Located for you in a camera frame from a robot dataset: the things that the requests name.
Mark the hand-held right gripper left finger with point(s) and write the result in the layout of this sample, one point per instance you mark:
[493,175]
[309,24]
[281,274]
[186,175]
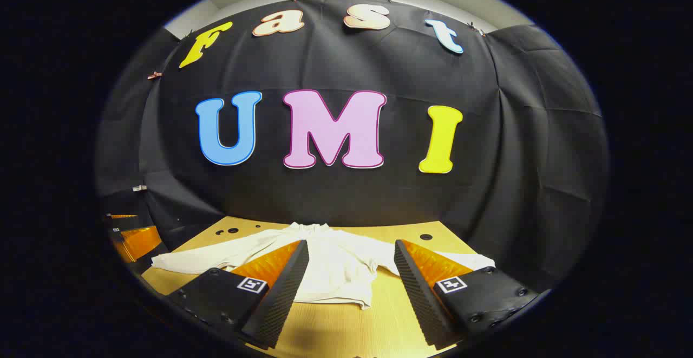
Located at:
[281,293]

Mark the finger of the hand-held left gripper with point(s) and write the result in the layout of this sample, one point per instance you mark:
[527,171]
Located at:
[142,241]
[123,216]

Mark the white long-sleeved garment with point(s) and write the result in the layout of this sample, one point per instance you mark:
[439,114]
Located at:
[335,266]

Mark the black backdrop cloth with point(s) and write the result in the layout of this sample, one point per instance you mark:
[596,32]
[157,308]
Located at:
[379,195]

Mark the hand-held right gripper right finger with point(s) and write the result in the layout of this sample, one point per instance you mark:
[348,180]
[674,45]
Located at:
[417,293]

